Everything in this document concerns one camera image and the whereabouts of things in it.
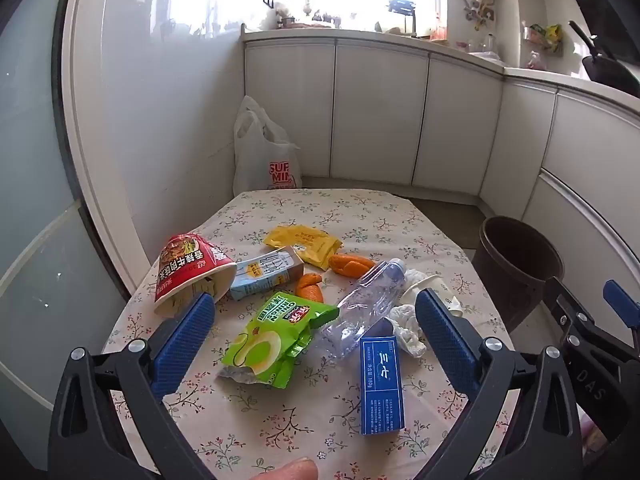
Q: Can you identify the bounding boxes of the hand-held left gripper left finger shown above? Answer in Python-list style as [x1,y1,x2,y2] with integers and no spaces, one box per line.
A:
[47,292,216,480]

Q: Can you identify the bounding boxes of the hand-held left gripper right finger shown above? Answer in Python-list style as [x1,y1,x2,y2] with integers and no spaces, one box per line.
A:
[415,287,586,480]

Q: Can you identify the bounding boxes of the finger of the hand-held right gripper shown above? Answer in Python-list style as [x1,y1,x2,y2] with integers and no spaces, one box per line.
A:
[542,276,608,361]
[601,279,640,356]

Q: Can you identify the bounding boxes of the brown plastic bin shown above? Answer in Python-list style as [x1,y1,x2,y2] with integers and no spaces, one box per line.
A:
[471,216,566,333]

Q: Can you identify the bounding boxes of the red instant noodle cup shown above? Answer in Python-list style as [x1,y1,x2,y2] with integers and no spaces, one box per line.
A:
[152,232,238,318]

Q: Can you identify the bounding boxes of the clear plastic bottle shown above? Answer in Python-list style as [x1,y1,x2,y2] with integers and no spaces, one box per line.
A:
[320,258,407,359]

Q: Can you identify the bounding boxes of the light blue drink carton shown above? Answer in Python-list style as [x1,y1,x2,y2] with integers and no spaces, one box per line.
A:
[229,245,305,302]

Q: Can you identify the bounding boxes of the person's left hand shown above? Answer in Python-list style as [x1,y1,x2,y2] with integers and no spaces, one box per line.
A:
[254,461,319,480]

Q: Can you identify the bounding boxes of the blue cardboard box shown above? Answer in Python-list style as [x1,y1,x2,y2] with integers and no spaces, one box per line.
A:
[359,317,406,436]

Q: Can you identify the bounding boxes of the green snack bag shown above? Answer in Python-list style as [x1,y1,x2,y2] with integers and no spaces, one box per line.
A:
[217,291,341,389]

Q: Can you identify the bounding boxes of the orange peel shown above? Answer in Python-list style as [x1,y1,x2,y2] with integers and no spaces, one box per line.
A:
[327,253,377,277]
[295,273,323,303]

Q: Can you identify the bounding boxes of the floral tablecloth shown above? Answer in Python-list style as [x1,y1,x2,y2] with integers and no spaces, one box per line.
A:
[100,189,531,480]

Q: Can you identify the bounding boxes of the yellow snack packet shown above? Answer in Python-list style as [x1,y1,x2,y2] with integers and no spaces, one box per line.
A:
[263,225,343,272]

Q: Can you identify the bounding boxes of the white plastic shopping bag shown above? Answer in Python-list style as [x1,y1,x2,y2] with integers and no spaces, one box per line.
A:
[232,95,303,196]

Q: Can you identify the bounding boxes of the frosted glass sliding door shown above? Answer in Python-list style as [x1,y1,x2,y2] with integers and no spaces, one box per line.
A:
[0,0,126,461]

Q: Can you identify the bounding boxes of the black wok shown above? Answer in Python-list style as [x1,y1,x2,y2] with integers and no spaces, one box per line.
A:
[567,20,640,98]

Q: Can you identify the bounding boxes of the white kitchen cabinet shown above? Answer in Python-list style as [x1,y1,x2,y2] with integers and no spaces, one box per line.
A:
[242,37,640,361]

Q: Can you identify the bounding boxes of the green yellow food packets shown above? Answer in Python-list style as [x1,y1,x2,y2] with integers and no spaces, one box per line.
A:
[525,24,563,56]

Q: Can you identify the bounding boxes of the glass jars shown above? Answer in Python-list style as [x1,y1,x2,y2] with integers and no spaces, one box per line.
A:
[467,35,501,58]

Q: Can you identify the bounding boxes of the hanging kitchen utensils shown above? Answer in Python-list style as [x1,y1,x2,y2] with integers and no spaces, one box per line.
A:
[462,0,496,23]

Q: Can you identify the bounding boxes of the row of small windowsill ornaments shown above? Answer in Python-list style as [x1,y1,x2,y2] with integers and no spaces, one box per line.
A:
[272,0,343,30]

